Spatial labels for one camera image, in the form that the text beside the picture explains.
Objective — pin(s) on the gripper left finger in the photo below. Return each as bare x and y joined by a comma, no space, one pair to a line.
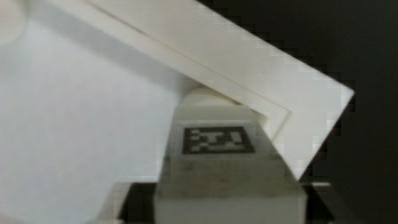
129,207

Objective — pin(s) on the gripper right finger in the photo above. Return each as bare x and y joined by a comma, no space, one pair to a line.
326,211

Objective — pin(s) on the white leg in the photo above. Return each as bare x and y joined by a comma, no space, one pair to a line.
227,183

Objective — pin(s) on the white square table top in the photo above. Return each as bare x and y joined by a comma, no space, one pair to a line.
104,59

